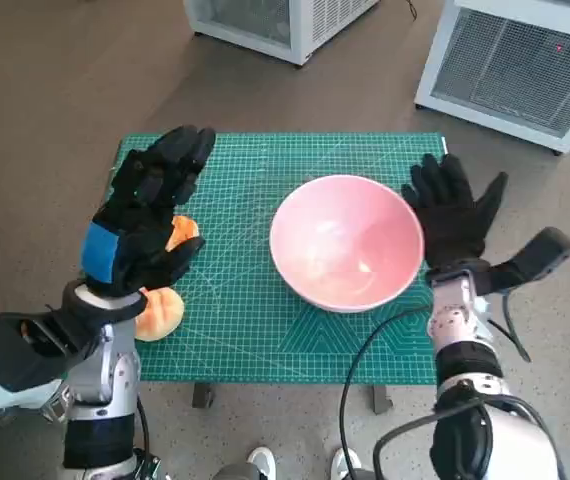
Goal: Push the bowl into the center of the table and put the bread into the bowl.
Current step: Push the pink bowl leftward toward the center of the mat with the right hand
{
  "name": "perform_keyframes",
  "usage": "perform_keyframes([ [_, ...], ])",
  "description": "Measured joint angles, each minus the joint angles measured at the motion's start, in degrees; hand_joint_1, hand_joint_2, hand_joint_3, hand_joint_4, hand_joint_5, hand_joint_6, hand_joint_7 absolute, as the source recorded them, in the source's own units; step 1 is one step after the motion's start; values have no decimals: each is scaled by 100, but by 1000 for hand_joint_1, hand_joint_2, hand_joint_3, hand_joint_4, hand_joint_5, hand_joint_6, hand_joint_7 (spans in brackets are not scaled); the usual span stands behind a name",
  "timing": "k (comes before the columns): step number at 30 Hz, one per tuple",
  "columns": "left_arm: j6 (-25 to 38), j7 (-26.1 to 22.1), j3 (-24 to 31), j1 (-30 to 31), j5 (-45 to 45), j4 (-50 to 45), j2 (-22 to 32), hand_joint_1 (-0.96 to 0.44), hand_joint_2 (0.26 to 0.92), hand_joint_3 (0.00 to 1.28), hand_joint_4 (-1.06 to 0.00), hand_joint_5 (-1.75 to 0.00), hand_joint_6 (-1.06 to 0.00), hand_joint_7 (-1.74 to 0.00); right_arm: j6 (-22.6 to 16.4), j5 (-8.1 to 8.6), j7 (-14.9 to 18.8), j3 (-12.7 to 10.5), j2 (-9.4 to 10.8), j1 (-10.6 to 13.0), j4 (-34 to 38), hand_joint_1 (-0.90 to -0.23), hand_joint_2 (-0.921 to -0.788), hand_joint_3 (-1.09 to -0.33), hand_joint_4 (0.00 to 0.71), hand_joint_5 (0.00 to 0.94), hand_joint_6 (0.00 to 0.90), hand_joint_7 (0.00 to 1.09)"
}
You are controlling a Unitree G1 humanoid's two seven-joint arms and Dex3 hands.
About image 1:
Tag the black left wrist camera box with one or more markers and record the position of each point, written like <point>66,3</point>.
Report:
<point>15,345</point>

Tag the large white mesh cabinet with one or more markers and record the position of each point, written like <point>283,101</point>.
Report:
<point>515,65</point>

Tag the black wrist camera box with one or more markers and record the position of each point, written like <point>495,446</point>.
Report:
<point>540,255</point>
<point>15,345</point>

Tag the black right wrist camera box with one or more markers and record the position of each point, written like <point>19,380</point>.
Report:
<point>540,255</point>

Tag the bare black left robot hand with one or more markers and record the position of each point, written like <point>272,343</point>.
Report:
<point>150,195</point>

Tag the white shoe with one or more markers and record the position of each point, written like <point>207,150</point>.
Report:
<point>344,465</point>
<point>262,462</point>

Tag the small white mesh cabinet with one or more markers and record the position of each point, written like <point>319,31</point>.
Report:
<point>305,25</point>

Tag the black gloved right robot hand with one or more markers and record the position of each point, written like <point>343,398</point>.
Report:
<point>450,220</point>

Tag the oblong striped orange toy bread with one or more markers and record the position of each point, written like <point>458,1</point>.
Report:
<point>185,227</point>

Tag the pink bowl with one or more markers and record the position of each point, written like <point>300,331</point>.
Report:
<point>335,235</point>

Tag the dark grey table foot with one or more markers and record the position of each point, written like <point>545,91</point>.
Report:
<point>381,398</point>
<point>204,395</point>

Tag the green cutting mat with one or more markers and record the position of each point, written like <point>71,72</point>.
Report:
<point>245,310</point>

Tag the round toy bread bun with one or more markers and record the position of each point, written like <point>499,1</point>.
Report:
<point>162,315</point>

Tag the black device with connector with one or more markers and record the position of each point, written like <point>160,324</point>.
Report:
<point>147,465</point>

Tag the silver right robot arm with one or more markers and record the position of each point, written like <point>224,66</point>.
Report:
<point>457,320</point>

